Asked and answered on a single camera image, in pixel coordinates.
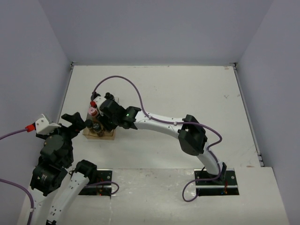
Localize black lid pepper jar front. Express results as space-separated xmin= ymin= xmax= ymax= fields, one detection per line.
xmin=93 ymin=123 xmax=104 ymax=137

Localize pink lid spice bottle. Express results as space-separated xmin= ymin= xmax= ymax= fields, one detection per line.
xmin=88 ymin=107 xmax=98 ymax=117

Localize black-knob bottle brown contents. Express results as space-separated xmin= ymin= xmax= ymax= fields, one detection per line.
xmin=90 ymin=91 xmax=99 ymax=101

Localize black-knob bottle white contents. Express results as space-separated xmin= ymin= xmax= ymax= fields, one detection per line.
xmin=105 ymin=92 xmax=115 ymax=101

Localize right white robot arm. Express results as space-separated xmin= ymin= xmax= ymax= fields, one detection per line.
xmin=94 ymin=97 xmax=227 ymax=184

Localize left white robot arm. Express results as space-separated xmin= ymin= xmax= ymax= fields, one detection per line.
xmin=27 ymin=112 xmax=98 ymax=225

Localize clear plastic bin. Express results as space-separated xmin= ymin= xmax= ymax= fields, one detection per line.
xmin=89 ymin=96 xmax=120 ymax=111

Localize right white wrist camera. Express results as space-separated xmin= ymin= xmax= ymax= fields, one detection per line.
xmin=90 ymin=96 xmax=106 ymax=113

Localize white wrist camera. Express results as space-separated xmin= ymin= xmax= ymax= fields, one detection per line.
xmin=34 ymin=114 xmax=61 ymax=135
xmin=90 ymin=96 xmax=106 ymax=113

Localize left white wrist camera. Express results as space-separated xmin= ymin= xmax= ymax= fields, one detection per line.
xmin=34 ymin=114 xmax=61 ymax=135

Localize left aluminium table rail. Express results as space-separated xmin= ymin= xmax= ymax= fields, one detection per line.
xmin=48 ymin=61 xmax=76 ymax=122

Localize aluminium table rail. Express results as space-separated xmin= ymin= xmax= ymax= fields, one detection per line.
xmin=48 ymin=61 xmax=76 ymax=122
xmin=229 ymin=62 xmax=265 ymax=167

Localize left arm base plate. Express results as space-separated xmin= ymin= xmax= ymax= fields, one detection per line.
xmin=79 ymin=169 xmax=113 ymax=197

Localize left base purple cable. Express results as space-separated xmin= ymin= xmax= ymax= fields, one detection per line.
xmin=86 ymin=181 xmax=120 ymax=195

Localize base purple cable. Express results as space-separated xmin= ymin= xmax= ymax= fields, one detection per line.
xmin=86 ymin=181 xmax=120 ymax=195
xmin=182 ymin=177 xmax=223 ymax=202

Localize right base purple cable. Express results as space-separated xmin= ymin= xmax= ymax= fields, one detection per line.
xmin=182 ymin=177 xmax=223 ymax=202

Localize right aluminium table rail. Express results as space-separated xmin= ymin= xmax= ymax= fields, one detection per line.
xmin=229 ymin=62 xmax=265 ymax=167

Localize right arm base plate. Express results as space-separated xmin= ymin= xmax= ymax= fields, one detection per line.
xmin=195 ymin=169 xmax=239 ymax=196

